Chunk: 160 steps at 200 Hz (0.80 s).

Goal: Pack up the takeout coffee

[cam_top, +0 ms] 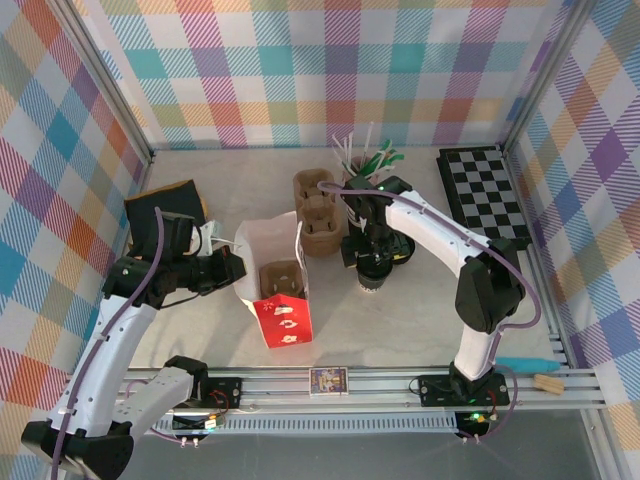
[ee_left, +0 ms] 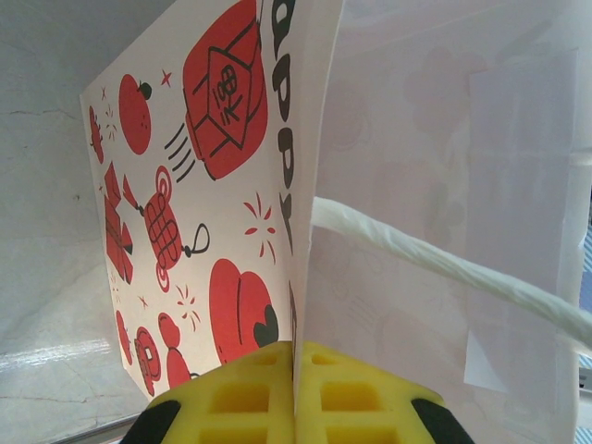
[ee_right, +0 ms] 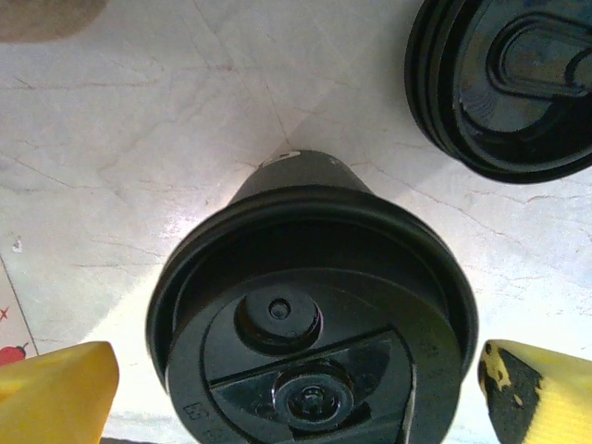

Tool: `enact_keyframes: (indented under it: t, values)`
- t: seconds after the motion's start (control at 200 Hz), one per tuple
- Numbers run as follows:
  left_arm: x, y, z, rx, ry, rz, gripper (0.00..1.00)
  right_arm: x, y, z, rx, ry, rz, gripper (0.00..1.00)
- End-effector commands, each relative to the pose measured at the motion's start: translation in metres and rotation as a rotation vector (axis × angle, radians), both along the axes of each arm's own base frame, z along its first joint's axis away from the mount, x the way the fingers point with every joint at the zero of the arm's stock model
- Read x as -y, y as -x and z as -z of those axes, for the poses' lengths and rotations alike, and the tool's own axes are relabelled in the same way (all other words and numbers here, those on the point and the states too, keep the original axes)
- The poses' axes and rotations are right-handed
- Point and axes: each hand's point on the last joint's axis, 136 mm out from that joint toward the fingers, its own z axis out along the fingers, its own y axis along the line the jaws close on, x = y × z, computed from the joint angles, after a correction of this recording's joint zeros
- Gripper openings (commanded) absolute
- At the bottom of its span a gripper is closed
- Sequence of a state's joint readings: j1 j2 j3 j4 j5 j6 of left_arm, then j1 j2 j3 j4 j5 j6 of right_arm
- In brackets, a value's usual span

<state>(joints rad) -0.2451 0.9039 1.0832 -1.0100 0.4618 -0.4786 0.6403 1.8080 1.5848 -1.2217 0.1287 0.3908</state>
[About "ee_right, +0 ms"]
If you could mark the black paper coffee cup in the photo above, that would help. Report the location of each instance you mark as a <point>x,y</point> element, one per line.
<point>300,180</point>

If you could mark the white red paper bag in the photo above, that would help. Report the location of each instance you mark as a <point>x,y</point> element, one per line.
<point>11,319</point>

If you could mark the black plastic cup lid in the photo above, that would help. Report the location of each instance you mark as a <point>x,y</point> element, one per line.
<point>324,324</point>

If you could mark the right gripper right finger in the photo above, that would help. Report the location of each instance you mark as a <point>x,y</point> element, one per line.
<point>546,398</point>

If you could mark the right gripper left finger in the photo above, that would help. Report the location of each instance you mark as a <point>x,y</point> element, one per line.
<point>51,398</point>

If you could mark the stack of black lids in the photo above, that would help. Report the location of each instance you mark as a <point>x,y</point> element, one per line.
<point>509,92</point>

